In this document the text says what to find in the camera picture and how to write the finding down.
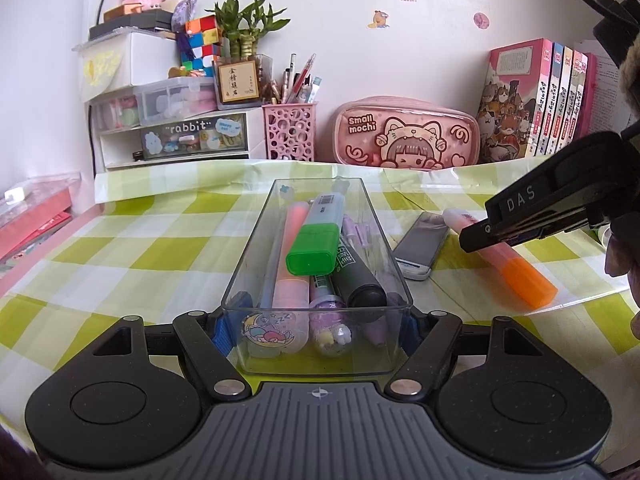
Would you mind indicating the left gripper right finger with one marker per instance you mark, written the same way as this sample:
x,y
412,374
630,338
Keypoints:
x,y
429,340

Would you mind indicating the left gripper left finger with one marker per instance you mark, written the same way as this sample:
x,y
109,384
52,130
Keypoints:
x,y
205,342

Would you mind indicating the clear plastic organizer tray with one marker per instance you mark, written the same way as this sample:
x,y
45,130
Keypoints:
x,y
241,299

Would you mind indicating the orange highlighter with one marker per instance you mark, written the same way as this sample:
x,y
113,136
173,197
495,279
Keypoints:
x,y
521,276

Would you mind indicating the green cap highlighter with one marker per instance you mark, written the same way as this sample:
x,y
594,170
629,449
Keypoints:
x,y
314,249

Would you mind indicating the black marker pen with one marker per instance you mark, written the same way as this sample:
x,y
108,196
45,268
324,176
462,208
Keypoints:
x,y
363,295

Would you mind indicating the purple cartoon pen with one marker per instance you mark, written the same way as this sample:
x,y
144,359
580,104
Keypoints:
x,y
329,331

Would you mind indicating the pink highlighter in tray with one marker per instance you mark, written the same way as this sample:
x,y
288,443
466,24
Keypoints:
x,y
290,300

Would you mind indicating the grey white eraser case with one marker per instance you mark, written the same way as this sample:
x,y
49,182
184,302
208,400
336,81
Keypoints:
x,y
417,251

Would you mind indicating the pink cover comic book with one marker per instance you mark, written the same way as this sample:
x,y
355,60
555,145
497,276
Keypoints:
x,y
514,96

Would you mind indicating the green checked tablecloth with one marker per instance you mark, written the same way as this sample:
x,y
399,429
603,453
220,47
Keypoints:
x,y
168,238

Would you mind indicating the lilac pen in tray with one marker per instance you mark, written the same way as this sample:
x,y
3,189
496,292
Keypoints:
x,y
375,331

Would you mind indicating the pink cat pencil case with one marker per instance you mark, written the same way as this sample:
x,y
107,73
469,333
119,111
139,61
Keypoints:
x,y
403,133

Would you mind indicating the red flat box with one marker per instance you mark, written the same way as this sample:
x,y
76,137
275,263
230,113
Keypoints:
x,y
31,212

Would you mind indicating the pink perforated pen holder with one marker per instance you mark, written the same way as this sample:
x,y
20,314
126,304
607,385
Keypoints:
x,y
290,130

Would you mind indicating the white drawer organizer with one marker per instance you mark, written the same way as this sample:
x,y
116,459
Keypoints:
x,y
139,116

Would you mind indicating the bamboo plant in glass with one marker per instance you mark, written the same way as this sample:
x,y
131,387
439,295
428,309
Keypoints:
x,y
243,74

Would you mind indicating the colourful twisted cube puzzle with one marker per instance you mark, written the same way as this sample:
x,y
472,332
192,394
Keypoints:
x,y
199,44

